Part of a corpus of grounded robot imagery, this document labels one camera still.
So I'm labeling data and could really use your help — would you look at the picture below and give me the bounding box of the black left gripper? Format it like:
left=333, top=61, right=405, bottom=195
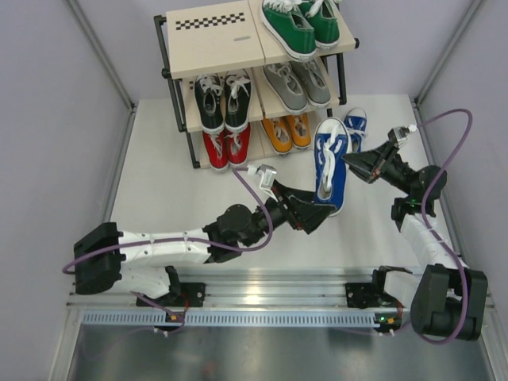
left=241, top=180, right=335, bottom=248

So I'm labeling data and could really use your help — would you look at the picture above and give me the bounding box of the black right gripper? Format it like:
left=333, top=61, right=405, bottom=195
left=340, top=140, right=415, bottom=198

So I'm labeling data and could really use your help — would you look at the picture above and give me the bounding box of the blue sneaker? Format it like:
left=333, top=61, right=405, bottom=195
left=344, top=107, right=368, bottom=153
left=314, top=117, right=352, bottom=217

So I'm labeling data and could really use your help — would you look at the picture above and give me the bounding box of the orange sneaker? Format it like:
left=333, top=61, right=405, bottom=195
left=286, top=114, right=311, bottom=149
left=261, top=117, right=293, bottom=156

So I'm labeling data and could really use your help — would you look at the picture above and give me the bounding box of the red sneaker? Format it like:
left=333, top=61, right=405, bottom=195
left=202, top=131, right=229, bottom=171
left=227, top=124, right=251, bottom=167

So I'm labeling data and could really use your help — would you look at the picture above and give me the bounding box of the grey sneaker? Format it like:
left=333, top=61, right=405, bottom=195
left=290, top=60, right=331, bottom=108
left=263, top=63, right=308, bottom=114

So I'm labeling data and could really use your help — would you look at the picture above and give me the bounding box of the black sneaker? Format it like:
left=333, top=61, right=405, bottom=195
left=225, top=69, right=252, bottom=133
left=194, top=74, right=225, bottom=135

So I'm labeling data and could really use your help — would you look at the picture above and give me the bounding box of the green sneaker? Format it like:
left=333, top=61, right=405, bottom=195
left=298, top=0, right=340, bottom=49
left=260, top=0, right=317, bottom=61

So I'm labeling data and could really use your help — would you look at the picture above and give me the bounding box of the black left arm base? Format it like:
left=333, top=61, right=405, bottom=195
left=147, top=282, right=206, bottom=309

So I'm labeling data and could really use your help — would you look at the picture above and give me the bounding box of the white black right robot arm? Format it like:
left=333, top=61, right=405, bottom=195
left=343, top=141, right=488, bottom=342

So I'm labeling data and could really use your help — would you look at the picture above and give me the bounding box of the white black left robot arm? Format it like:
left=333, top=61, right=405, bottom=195
left=72, top=182, right=336, bottom=306

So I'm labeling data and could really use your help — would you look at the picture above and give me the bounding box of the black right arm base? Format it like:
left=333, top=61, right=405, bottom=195
left=345, top=266, right=413, bottom=310

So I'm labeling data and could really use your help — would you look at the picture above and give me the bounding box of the beige black shoe shelf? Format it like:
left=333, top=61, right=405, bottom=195
left=154, top=1, right=360, bottom=168

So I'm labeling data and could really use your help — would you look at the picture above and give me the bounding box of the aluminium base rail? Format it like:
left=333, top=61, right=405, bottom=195
left=83, top=270, right=409, bottom=336

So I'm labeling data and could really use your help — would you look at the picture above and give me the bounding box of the grey aluminium corner post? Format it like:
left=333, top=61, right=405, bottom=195
left=412, top=0, right=493, bottom=105

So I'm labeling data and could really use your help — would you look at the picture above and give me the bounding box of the left grey corner post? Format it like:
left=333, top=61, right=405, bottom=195
left=65, top=0, right=138, bottom=112

